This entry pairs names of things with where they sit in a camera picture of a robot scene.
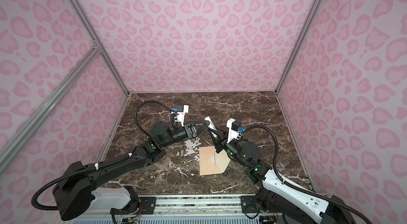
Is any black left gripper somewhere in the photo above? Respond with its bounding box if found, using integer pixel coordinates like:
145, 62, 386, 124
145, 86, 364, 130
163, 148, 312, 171
161, 120, 209, 150

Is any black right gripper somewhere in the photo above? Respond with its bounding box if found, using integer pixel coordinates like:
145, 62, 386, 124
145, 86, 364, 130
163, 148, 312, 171
208, 127, 250, 169

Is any white glue stick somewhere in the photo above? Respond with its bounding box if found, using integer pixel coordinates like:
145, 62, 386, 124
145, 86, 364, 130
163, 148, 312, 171
205, 117, 217, 132

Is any peach paper envelope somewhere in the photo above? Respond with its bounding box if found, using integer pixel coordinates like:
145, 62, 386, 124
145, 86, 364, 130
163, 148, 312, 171
199, 146, 231, 176

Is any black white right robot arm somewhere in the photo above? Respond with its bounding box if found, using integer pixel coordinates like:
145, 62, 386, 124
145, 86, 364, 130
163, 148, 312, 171
208, 124, 360, 224

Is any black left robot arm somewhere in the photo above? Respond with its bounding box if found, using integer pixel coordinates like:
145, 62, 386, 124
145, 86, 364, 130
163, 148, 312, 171
53, 120, 209, 221

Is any left diagonal aluminium strut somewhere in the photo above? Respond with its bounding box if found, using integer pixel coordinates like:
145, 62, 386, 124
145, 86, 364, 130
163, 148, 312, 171
1, 45, 100, 173

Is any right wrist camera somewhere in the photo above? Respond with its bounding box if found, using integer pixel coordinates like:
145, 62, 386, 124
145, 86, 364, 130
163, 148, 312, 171
226, 118, 244, 143

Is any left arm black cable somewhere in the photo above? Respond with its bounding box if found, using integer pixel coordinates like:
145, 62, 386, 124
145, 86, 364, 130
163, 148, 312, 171
31, 100, 174, 211

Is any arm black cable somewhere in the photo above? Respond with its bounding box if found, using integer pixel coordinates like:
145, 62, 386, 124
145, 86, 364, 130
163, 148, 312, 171
31, 100, 174, 211
241, 123, 373, 224

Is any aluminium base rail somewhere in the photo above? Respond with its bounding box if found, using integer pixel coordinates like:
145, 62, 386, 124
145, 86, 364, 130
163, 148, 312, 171
68, 194, 338, 224

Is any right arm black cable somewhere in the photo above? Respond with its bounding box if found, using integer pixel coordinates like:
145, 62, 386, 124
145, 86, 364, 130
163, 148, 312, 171
241, 123, 373, 224

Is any left corner aluminium post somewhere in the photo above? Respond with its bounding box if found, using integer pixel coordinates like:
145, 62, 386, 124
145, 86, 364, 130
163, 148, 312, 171
68, 0, 130, 97

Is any corner aluminium post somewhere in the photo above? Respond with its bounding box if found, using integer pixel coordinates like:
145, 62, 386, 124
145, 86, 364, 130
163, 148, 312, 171
275, 0, 324, 96
68, 0, 130, 97

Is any right corner aluminium post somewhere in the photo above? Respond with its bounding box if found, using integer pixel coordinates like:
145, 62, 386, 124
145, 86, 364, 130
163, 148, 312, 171
275, 0, 324, 96

